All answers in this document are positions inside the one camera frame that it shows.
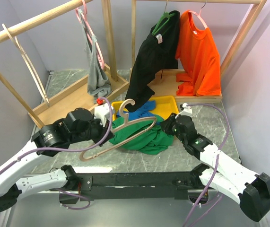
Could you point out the yellow plastic tray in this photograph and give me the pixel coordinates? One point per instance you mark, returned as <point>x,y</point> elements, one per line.
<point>165,105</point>

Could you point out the green hanger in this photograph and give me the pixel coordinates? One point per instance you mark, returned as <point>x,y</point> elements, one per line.
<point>164,20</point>

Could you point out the right wooden clothes rack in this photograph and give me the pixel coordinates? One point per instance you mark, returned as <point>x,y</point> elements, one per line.
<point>167,85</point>

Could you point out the wooden clothes rack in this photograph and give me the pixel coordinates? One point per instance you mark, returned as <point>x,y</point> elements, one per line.
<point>167,85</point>
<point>76,94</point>

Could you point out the blue garment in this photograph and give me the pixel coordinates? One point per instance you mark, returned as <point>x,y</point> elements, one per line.
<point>144,111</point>

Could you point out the green tank top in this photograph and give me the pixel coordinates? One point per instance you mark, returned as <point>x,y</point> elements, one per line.
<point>151,142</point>

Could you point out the wooden hanger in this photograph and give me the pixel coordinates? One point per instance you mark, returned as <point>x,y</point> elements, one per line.
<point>125,124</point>
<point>29,65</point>

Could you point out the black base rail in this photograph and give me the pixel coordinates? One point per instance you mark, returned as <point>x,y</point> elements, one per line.
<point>101,186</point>

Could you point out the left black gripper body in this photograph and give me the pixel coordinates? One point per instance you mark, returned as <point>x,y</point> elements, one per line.
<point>95,130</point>

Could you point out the pink hanger right rack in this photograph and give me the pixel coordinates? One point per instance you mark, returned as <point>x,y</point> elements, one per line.
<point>198,15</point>

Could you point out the left wooden clothes rack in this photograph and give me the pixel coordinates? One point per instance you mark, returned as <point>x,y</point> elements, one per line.
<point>76,94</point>

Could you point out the pink hanger rack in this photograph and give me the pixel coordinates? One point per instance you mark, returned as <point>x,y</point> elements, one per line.
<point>198,15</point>
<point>88,33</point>

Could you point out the pink hanger left rack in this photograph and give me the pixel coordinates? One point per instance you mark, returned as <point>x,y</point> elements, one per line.
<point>88,33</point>

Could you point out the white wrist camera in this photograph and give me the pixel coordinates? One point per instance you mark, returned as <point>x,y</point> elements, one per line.
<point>103,111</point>
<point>185,110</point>

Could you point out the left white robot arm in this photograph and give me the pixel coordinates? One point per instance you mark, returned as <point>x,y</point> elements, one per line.
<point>78,126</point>

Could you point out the orange t-shirt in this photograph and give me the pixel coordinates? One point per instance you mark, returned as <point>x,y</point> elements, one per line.
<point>200,60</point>

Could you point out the grey tank top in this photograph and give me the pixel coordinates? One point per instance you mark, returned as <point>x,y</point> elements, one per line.
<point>98,83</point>

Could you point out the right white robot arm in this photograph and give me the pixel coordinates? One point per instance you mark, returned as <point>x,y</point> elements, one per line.
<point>250,190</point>

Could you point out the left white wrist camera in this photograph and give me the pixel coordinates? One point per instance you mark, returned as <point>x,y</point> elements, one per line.
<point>103,111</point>

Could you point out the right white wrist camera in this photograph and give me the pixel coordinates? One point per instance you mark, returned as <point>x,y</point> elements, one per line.
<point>185,110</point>

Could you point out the black t-shirt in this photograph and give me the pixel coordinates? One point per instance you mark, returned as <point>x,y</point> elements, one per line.
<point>157,52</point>

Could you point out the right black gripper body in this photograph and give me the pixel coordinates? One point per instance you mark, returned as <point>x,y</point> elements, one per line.
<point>171,128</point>

